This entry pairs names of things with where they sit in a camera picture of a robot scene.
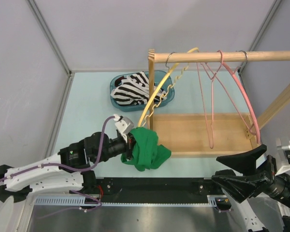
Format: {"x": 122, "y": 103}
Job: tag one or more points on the thick pink hanger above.
{"x": 254, "y": 128}

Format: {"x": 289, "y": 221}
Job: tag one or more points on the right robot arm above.
{"x": 282, "y": 184}

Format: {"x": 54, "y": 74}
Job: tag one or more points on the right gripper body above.
{"x": 271, "y": 168}

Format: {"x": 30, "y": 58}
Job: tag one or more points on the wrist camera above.
{"x": 123, "y": 124}
{"x": 283, "y": 155}

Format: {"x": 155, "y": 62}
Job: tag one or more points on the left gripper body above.
{"x": 129, "y": 149}

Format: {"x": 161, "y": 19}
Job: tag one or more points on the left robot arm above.
{"x": 71, "y": 169}

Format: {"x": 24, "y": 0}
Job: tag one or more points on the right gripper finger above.
{"x": 244, "y": 163}
{"x": 238, "y": 187}

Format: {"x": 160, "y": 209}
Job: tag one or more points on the teal plastic basin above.
{"x": 158, "y": 77}

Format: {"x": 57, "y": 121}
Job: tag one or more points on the wooden clothes rack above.
{"x": 193, "y": 135}

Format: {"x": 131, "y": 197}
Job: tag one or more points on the striped black white top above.
{"x": 131, "y": 89}

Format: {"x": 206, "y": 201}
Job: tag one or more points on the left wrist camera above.
{"x": 123, "y": 124}

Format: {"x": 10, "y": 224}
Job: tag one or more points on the green tank top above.
{"x": 146, "y": 153}

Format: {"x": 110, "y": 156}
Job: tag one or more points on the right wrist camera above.
{"x": 283, "y": 155}

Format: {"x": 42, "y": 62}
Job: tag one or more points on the white cable duct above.
{"x": 82, "y": 201}

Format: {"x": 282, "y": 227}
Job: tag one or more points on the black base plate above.
{"x": 156, "y": 190}

